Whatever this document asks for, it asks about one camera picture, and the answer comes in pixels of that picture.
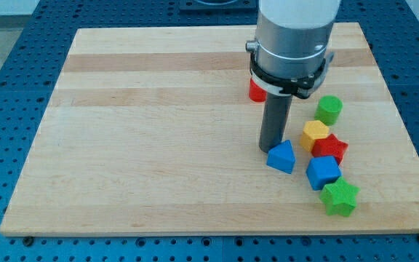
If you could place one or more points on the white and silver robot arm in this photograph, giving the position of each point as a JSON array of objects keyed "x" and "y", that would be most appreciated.
[{"x": 291, "y": 36}]

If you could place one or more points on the red cylinder block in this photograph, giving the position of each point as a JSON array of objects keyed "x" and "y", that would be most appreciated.
[{"x": 256, "y": 93}]

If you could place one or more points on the light wooden board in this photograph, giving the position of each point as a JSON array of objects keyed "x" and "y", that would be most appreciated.
[{"x": 151, "y": 132}]

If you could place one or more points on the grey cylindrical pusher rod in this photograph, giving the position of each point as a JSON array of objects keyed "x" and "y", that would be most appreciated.
[{"x": 275, "y": 114}]

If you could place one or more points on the blue triangle block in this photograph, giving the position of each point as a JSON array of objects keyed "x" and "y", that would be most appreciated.
[{"x": 282, "y": 157}]

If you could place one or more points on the yellow hexagon block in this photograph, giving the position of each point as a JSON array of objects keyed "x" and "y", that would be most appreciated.
[{"x": 312, "y": 131}]

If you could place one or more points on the blue cube block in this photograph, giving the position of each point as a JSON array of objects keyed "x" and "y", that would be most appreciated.
[{"x": 321, "y": 171}]

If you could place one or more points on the green cylinder block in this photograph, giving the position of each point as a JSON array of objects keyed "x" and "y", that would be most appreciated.
[{"x": 328, "y": 109}]

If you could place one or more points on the red star block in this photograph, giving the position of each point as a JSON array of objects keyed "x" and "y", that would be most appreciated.
[{"x": 330, "y": 146}]

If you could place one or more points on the green star block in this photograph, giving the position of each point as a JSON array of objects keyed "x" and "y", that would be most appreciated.
[{"x": 339, "y": 198}]

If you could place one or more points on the black wrist mounting bracket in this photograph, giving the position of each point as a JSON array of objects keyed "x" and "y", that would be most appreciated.
[{"x": 301, "y": 88}]

